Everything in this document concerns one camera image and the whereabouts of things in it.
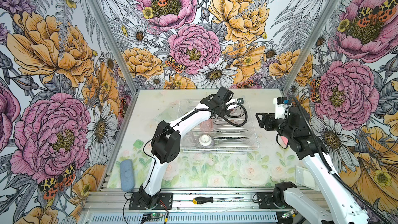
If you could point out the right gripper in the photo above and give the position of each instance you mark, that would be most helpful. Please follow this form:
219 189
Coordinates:
266 116

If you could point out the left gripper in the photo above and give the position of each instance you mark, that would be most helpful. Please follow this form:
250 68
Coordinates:
221 112

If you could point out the red pattern plate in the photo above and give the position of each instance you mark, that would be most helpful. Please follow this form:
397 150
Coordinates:
234 112

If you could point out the white wire dish rack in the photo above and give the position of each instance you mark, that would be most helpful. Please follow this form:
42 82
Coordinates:
190 140

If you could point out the orange pattern plate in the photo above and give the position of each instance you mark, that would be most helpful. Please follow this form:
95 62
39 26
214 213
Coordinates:
234 122

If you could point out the white green rim plate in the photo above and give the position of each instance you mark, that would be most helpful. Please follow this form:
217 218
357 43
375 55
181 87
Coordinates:
227 129

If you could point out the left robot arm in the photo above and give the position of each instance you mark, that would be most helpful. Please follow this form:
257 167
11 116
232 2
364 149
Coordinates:
167 140

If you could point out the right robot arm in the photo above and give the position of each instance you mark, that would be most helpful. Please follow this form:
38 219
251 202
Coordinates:
343 208

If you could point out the white square dish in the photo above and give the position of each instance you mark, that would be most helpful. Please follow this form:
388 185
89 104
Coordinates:
304 178

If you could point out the pink glass cup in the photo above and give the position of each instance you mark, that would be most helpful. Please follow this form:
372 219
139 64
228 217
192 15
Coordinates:
207 126

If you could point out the striped small bowl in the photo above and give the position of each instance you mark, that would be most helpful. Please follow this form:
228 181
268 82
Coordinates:
205 141

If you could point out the black yellow screwdriver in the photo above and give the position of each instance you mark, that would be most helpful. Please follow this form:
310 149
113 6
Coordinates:
203 200

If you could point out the blue grey sponge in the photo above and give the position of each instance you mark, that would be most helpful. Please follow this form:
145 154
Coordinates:
127 175

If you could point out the green circuit board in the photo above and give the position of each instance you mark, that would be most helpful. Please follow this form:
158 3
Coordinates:
152 217

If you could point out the white vented panel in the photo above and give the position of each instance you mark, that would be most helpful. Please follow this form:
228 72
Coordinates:
191 218

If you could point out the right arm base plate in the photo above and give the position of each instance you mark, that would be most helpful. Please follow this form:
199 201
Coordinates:
266 200

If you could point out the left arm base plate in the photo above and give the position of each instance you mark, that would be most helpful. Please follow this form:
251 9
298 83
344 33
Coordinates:
164 199

